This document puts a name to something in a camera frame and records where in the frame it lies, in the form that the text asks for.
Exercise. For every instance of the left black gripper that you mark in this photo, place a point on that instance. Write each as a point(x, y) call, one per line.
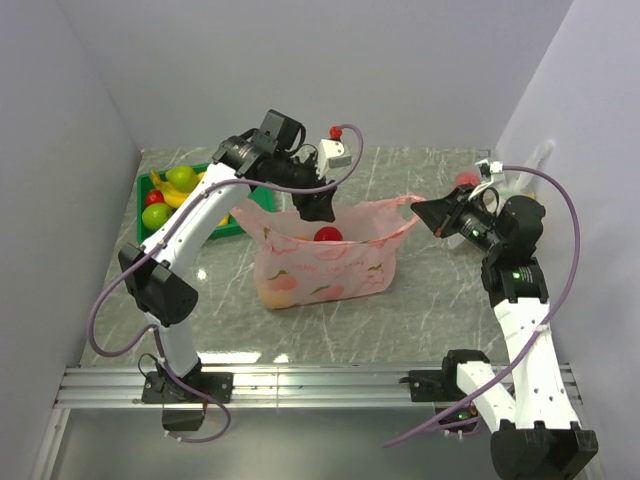
point(316, 206)

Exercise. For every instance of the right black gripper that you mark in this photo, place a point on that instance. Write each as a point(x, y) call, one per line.
point(443, 215)

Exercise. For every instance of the red fake apple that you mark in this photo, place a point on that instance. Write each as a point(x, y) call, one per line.
point(328, 234)

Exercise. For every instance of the pink plastic bag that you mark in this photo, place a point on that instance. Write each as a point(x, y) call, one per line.
point(292, 269)

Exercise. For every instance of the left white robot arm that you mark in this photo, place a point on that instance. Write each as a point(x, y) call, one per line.
point(266, 155)

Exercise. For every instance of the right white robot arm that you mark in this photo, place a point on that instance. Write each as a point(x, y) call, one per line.
point(535, 431)

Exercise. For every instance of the clear bag of fruits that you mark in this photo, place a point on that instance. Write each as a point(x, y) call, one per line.
point(515, 182)

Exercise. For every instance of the green fake pear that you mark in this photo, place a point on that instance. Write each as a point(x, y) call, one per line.
point(182, 178)

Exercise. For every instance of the green fake apple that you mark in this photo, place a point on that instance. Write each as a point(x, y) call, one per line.
point(155, 216)

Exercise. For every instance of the red fake strawberry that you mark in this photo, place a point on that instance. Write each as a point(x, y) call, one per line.
point(153, 197)

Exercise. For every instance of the small yellow banana bunch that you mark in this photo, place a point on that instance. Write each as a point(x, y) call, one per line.
point(172, 197)

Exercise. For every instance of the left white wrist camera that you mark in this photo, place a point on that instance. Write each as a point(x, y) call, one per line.
point(332, 154)

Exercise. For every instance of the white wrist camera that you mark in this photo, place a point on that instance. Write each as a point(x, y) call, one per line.
point(332, 154)
point(491, 173)

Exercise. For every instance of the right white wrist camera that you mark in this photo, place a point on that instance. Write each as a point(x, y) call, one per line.
point(491, 173)

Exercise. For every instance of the aluminium mounting rail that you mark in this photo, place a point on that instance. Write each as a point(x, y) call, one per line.
point(257, 386)

